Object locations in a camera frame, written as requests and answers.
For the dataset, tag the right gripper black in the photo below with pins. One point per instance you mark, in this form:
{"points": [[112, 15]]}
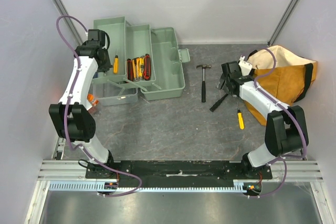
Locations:
{"points": [[224, 83]]}

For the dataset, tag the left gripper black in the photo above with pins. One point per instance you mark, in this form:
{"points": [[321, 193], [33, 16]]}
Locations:
{"points": [[105, 67]]}

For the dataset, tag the yellow handle screwdriver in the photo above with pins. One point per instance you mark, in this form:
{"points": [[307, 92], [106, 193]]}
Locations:
{"points": [[240, 118], [116, 63]]}

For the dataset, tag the yellow black utility knife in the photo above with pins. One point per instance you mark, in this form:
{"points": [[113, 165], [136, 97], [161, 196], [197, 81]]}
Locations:
{"points": [[135, 69], [141, 67]]}

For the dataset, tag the green translucent tool box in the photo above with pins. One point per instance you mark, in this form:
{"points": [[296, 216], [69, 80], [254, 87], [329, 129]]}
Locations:
{"points": [[167, 59]]}

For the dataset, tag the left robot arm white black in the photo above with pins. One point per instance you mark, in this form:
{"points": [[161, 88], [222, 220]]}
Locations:
{"points": [[71, 115]]}

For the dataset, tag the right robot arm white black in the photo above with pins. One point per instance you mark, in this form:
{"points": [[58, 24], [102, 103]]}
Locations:
{"points": [[286, 129]]}

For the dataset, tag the black long tool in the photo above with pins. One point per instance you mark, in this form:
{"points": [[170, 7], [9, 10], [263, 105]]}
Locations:
{"points": [[218, 103]]}

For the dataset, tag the orange screw box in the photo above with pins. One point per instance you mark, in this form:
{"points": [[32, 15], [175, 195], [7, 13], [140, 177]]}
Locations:
{"points": [[94, 103]]}

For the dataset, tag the mustard canvas tote bag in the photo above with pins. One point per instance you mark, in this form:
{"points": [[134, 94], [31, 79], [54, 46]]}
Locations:
{"points": [[292, 77]]}

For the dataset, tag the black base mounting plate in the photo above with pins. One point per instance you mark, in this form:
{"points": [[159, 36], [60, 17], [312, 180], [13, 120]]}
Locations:
{"points": [[190, 173]]}

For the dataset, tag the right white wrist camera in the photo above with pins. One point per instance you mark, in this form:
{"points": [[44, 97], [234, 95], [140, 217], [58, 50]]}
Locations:
{"points": [[245, 66]]}

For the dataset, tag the hammer black handle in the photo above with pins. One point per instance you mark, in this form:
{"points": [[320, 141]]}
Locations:
{"points": [[203, 88]]}

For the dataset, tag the aluminium rail frame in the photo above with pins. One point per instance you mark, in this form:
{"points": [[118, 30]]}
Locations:
{"points": [[295, 194]]}

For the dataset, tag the blue grey cable duct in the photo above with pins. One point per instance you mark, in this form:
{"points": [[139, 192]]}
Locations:
{"points": [[104, 187]]}

